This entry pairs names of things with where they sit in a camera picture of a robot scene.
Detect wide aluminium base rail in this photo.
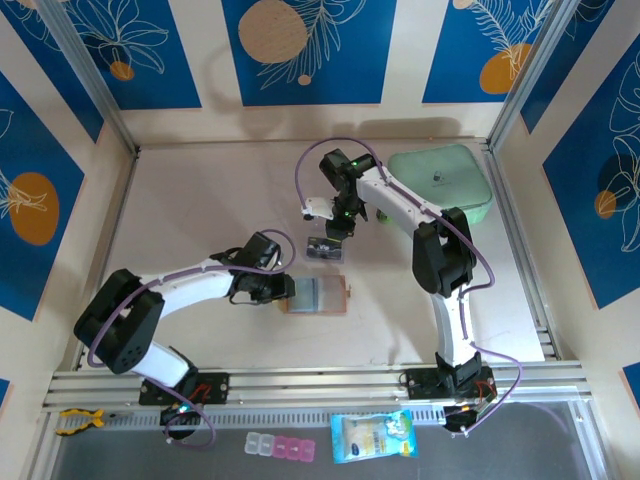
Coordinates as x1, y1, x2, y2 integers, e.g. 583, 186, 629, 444
42, 367, 594, 412

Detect black VIP card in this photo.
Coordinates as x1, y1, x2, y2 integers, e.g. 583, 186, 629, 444
303, 235, 347, 265

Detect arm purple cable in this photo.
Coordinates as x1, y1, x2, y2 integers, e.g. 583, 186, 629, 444
294, 137, 526, 434
87, 228, 297, 449

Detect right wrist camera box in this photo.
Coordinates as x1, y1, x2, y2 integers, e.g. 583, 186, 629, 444
299, 196, 334, 221

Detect mint green zip case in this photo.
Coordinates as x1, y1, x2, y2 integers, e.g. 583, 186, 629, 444
387, 144, 492, 226

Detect tan leather card holder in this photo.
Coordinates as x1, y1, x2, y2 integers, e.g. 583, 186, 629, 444
280, 273, 353, 316

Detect slotted grey cable duct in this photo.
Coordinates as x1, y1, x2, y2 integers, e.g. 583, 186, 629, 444
47, 407, 581, 427

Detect aluminium side rail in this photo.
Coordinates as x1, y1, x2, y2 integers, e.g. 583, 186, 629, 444
480, 142, 560, 362

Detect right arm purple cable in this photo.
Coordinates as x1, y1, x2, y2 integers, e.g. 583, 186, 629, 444
294, 137, 526, 434

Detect aluminium frame post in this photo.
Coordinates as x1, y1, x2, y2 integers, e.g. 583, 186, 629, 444
35, 0, 140, 154
485, 0, 587, 151

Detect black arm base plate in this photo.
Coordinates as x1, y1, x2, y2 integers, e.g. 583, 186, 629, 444
138, 372, 230, 406
403, 367, 496, 401

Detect pink clear pill organizer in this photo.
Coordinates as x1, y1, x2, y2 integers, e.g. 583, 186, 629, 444
244, 432, 317, 461

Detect yellow handled pliers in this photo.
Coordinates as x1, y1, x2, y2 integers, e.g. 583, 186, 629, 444
54, 407, 121, 437

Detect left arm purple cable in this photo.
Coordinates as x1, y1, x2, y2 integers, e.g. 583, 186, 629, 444
87, 228, 297, 449

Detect grey metal shelf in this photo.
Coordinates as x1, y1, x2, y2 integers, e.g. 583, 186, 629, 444
29, 402, 609, 480

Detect blue white snack packet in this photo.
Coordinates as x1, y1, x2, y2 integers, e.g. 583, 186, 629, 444
330, 409, 419, 465

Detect black controller board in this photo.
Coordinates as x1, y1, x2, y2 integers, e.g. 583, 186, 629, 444
158, 402, 205, 427
442, 399, 496, 435

